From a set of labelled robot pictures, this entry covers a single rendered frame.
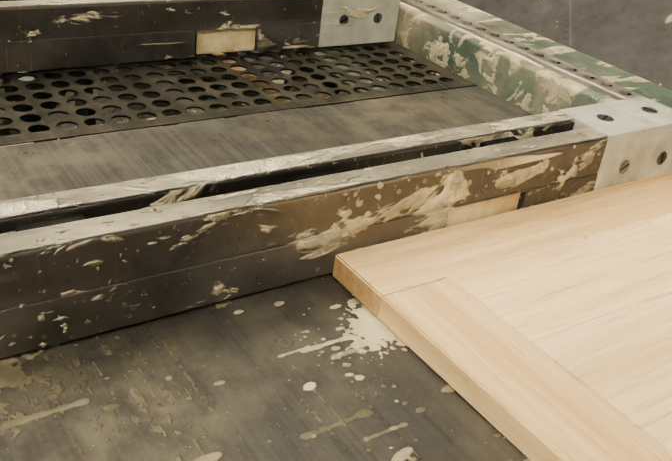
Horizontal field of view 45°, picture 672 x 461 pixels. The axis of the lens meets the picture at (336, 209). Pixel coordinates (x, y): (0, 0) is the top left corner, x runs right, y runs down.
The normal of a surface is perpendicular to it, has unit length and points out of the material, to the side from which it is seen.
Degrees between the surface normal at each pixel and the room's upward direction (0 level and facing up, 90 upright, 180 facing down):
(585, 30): 0
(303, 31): 90
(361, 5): 90
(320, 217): 90
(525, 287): 51
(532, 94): 39
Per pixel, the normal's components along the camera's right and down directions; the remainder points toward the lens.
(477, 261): 0.12, -0.88
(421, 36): -0.83, 0.18
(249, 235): 0.55, 0.45
